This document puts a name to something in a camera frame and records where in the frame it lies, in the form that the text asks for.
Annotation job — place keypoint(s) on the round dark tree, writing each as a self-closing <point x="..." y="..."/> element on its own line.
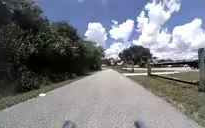
<point x="135" y="55"/>

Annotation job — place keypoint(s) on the grey paved path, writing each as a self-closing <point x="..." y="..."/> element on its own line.
<point x="100" y="100"/>

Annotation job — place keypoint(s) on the pale grey road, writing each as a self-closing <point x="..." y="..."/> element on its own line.
<point x="150" y="73"/>

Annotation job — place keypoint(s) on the white litter piece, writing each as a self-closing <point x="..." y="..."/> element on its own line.
<point x="42" y="95"/>

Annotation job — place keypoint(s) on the robot's own part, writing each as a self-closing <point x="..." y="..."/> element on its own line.
<point x="140" y="124"/>
<point x="69" y="124"/>

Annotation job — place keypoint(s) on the dense row of trees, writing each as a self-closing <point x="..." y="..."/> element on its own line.
<point x="30" y="50"/>

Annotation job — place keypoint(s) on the long low shelter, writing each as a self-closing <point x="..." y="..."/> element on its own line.
<point x="176" y="62"/>

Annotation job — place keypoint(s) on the wide grass field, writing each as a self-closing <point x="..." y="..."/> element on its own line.
<point x="176" y="96"/>

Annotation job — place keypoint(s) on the wooden post fence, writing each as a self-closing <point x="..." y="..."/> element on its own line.
<point x="202" y="70"/>

